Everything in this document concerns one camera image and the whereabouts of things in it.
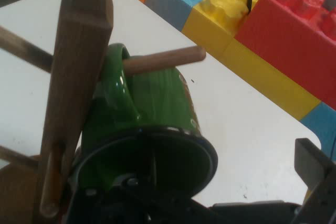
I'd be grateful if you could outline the plain yellow foam block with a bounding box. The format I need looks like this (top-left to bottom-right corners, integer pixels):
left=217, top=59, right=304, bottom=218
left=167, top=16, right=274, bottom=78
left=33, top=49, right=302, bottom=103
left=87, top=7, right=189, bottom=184
left=222, top=37, right=322, bottom=121

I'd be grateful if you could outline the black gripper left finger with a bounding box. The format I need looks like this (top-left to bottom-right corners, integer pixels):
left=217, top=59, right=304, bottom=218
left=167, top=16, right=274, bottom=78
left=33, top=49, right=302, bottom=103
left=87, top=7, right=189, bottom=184
left=65, top=178, right=212, bottom=224

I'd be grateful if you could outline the plain blue foam block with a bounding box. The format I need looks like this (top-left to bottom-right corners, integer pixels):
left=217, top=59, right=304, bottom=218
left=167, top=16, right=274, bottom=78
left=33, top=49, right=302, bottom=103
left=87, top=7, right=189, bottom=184
left=300, top=101, right=336, bottom=162

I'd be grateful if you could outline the brown wooden mug tree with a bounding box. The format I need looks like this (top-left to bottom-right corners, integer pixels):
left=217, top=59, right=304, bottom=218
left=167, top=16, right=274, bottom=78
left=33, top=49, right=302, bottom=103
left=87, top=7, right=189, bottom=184
left=0, top=0, right=207, bottom=224

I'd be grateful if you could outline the green mug with white print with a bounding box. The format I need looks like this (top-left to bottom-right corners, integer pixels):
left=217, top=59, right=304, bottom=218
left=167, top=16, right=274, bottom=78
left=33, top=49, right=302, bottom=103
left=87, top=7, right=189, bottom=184
left=70, top=42, right=219, bottom=207

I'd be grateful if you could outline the yellow studded foam block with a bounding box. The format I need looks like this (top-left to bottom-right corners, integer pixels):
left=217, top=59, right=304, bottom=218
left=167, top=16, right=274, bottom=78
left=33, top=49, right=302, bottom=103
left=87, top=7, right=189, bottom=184
left=182, top=0, right=264, bottom=51

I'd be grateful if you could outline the long red studded foam block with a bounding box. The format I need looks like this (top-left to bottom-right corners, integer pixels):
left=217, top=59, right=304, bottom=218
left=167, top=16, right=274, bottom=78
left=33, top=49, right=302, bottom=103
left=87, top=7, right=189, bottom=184
left=234, top=0, right=336, bottom=111

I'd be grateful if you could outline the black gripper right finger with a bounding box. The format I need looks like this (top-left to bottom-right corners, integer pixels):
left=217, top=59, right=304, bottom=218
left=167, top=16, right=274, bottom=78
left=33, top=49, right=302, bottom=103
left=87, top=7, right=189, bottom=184
left=290, top=137, right=336, bottom=224

